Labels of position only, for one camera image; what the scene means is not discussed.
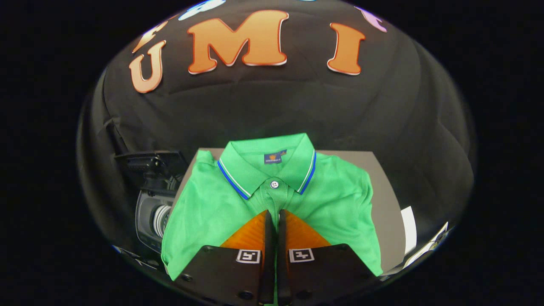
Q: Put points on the white flat panel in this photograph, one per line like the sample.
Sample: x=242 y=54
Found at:
x=409 y=229

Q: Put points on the green polo shirt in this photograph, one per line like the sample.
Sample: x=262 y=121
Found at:
x=204 y=212

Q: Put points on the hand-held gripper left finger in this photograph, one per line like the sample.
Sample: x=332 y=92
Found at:
x=268 y=255

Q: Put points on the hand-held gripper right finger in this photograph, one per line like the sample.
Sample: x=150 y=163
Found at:
x=282 y=255

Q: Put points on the dark grey washing machine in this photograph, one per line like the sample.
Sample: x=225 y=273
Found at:
x=146 y=221

